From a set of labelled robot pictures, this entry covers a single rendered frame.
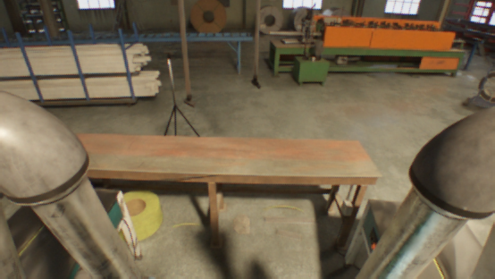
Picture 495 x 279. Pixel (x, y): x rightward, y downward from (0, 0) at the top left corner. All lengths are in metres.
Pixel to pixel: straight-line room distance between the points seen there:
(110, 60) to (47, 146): 4.18
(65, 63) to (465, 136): 4.84
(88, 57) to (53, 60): 0.59
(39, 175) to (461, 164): 0.52
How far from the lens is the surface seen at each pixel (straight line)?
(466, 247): 1.84
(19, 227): 1.90
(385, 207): 1.78
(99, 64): 4.63
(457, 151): 0.39
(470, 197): 0.39
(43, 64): 5.08
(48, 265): 1.62
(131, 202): 2.55
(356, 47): 6.53
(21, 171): 0.39
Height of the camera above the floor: 1.89
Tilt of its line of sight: 29 degrees down
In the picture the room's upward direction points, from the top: 1 degrees clockwise
